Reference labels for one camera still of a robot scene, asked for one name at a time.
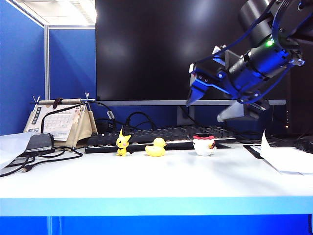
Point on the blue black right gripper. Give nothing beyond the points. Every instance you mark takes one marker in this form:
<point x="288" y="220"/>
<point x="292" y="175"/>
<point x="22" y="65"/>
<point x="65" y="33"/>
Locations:
<point x="259" y="66"/>

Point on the white chicken doll red comb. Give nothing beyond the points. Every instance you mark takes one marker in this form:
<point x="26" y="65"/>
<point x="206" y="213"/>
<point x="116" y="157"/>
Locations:
<point x="203" y="149"/>

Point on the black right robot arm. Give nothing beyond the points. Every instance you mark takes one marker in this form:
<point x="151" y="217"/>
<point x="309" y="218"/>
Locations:
<point x="288" y="19"/>

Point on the grey monitor stand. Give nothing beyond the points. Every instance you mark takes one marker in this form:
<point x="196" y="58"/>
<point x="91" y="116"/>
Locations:
<point x="182" y="115"/>

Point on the black mechanical keyboard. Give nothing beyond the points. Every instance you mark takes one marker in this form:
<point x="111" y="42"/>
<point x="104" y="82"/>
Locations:
<point x="159" y="134"/>

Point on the yellow rubber duck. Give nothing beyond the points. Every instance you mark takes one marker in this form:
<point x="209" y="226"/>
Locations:
<point x="156" y="149"/>

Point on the black computer tower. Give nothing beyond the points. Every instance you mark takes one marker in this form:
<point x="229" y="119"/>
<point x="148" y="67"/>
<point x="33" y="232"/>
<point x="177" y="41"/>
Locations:
<point x="300" y="102"/>

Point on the black computer monitor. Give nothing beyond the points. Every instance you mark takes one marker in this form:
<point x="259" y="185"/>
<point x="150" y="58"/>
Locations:
<point x="146" y="49"/>

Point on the white paper sheet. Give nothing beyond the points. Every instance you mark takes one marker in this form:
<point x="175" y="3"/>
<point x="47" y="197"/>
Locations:
<point x="288" y="159"/>

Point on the yellow Pichu figure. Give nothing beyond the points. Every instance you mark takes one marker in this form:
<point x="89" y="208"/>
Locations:
<point x="121" y="143"/>

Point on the small black dock box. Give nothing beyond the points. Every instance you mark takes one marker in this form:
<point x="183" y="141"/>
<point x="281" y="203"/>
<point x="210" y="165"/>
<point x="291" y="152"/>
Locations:
<point x="104" y="126"/>

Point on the beige canvas desk calendar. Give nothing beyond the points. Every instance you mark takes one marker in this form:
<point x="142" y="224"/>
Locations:
<point x="83" y="129"/>

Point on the grey black USB hub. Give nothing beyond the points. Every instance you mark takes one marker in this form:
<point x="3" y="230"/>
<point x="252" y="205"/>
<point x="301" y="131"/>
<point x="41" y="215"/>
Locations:
<point x="39" y="142"/>

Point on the white cloth sheet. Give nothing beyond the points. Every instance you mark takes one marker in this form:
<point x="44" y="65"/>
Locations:
<point x="12" y="149"/>

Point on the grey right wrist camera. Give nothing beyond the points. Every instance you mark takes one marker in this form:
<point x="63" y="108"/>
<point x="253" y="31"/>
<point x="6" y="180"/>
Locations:
<point x="231" y="58"/>

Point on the blue desk frame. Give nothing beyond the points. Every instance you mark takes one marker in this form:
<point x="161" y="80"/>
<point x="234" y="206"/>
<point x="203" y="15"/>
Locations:
<point x="156" y="226"/>

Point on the silver partition frame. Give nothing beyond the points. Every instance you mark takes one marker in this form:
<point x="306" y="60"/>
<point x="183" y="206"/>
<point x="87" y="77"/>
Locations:
<point x="47" y="61"/>

